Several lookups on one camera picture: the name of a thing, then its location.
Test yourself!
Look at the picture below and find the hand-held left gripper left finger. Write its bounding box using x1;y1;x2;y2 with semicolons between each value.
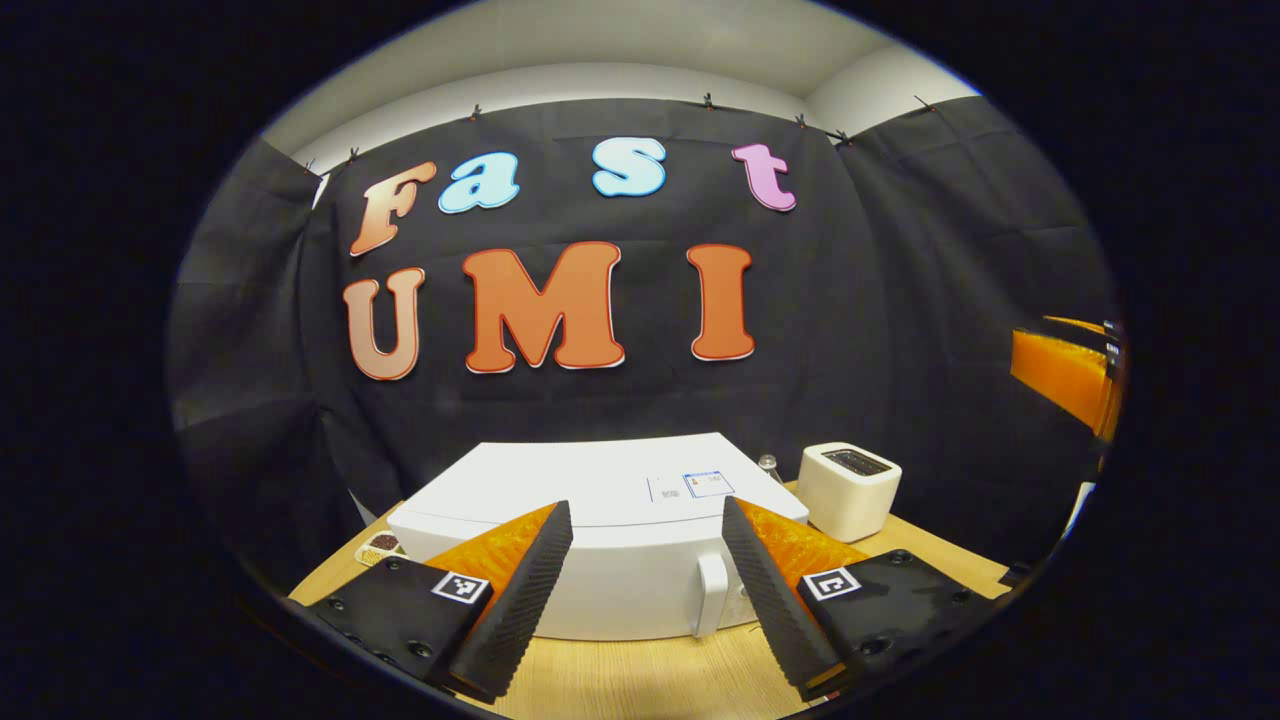
305;500;574;704

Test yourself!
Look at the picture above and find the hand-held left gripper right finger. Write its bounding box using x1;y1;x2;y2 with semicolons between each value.
721;496;1006;702

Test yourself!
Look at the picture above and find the white microwave oven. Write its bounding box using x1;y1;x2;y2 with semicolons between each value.
387;432;811;641

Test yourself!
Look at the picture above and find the white toaster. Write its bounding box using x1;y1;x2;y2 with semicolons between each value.
797;442;903;544

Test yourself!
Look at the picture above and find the white framed device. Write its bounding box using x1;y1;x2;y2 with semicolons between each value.
1062;482;1097;541

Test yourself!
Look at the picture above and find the small white dish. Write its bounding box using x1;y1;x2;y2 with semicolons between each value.
355;532;409;569

